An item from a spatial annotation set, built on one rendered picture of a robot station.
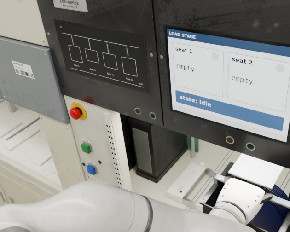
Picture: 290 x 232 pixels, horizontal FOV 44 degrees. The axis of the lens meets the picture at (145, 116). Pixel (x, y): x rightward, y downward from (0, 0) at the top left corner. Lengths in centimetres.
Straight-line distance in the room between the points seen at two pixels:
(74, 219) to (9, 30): 81
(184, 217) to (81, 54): 54
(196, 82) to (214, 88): 4
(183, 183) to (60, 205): 97
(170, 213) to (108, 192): 16
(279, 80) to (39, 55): 73
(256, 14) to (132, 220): 43
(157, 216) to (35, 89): 76
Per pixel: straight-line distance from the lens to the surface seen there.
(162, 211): 70
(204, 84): 82
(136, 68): 92
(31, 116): 223
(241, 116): 82
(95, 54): 100
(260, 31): 72
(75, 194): 60
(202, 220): 75
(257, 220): 117
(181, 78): 84
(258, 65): 74
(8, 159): 195
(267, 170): 104
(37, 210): 62
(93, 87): 107
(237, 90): 79
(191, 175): 154
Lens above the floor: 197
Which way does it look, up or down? 34 degrees down
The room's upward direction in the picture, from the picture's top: 7 degrees counter-clockwise
